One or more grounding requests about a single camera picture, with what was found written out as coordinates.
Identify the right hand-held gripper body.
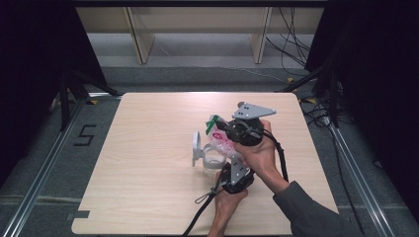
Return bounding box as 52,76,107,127
226,102,278,148

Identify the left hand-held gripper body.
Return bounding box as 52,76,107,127
221,157,256,195

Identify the clear plastic bag pink print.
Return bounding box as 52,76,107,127
205,114,244,160

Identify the clear glass jar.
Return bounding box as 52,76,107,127
201,143,228,176

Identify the white hinged jar lid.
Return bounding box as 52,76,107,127
192,130,208,168

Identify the person's right hand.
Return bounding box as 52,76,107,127
232,119,291,196

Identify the person's left hand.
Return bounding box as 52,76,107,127
207,171,249,229

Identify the black metal stand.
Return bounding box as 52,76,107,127
279,61,341,128
58,69,122,132

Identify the light wooden shelf unit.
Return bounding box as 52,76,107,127
75,6,326,65

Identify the dark curtain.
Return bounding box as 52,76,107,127
304,0,419,216
0,0,109,187

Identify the thin black wrist strap loop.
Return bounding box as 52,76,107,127
194,191,215,205

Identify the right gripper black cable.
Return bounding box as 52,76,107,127
262,128,291,184

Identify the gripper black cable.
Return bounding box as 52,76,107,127
182,189,219,237
262,128,291,184

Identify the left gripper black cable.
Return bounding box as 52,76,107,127
182,189,219,237

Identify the tangle of black floor cables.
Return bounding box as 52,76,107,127
301,102,332,128

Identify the bundle of black cables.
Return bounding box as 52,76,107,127
265,6,314,69

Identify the metal floor rail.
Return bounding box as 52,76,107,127
0,98,87,237
328,123,398,237

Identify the black frame bar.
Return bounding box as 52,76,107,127
70,0,330,9

